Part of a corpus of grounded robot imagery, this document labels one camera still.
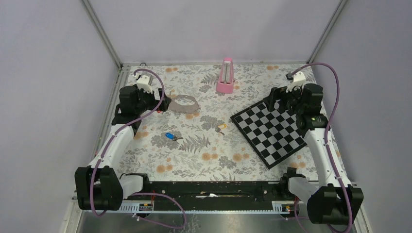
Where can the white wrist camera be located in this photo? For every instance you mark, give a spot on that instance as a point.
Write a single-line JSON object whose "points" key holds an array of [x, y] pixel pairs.
{"points": [[144, 81], [297, 80]]}

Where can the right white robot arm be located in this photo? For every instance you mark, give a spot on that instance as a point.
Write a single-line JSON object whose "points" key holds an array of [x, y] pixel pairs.
{"points": [[335, 201]]}

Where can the black white chessboard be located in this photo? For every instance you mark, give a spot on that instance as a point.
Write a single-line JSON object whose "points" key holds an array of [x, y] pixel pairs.
{"points": [[273, 135]]}

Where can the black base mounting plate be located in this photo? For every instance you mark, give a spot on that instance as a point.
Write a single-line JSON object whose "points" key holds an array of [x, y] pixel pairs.
{"points": [[255, 196]]}

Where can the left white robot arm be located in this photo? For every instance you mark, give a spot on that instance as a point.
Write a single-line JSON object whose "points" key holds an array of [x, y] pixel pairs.
{"points": [[99, 185]]}

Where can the yellow tagged key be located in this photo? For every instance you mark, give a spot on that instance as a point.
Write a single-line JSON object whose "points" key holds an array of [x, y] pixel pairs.
{"points": [[219, 128]]}

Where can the pink metronome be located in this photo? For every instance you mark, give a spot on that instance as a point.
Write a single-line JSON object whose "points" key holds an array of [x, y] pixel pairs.
{"points": [[226, 79]]}

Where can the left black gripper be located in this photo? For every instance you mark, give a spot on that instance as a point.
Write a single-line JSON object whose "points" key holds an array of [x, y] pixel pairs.
{"points": [[155, 102]]}

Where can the floral patterned table mat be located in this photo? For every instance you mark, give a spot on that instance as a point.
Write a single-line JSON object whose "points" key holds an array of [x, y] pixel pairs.
{"points": [[203, 154]]}

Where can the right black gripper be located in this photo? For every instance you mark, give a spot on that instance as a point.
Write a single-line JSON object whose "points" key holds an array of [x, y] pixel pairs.
{"points": [[279, 93]]}

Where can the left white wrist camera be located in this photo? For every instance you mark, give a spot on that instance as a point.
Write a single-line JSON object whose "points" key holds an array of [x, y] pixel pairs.
{"points": [[144, 81]]}

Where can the blue tagged key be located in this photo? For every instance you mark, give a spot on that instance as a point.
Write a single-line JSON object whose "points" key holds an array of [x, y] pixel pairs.
{"points": [[172, 137]]}

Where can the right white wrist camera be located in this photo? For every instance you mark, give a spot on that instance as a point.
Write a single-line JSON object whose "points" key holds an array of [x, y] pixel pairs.
{"points": [[297, 80]]}

